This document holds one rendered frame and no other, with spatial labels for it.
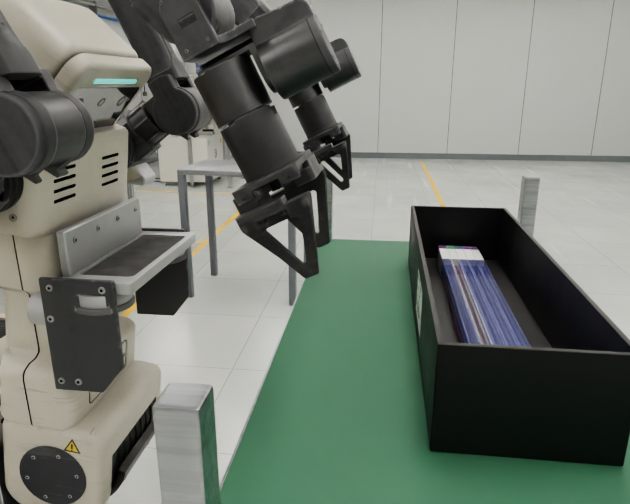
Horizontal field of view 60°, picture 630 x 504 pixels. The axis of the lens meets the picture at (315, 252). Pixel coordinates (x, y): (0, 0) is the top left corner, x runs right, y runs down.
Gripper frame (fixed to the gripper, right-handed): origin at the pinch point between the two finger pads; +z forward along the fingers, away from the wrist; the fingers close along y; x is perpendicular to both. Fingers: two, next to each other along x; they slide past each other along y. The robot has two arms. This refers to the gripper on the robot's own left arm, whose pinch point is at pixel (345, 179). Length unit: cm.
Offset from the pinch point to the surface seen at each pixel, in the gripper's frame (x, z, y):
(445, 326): -6.9, 20.9, -24.9
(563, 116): -262, 175, 885
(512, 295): -17.4, 26.1, -12.1
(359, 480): 3, 17, -55
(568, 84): -286, 130, 885
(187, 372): 120, 66, 121
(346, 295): 6.5, 15.7, -12.0
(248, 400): 90, 81, 102
